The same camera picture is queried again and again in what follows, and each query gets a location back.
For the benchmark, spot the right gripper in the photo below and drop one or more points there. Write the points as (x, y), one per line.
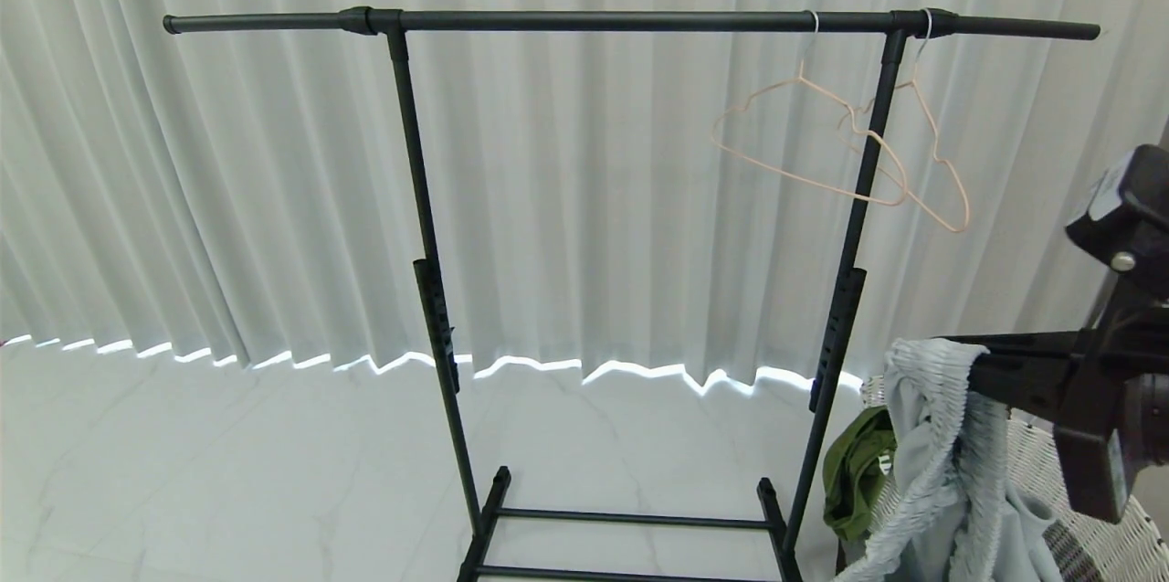
(1096, 417)

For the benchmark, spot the pink clothes hanger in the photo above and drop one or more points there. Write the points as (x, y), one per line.
(804, 78)
(934, 143)

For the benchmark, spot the white laundry basket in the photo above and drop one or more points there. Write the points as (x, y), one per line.
(1027, 463)

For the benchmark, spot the black clothes rack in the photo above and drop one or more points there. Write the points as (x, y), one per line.
(594, 21)

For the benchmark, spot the green garment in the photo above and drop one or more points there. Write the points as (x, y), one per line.
(854, 472)

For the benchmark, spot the white curtain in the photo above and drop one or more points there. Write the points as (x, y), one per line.
(594, 198)

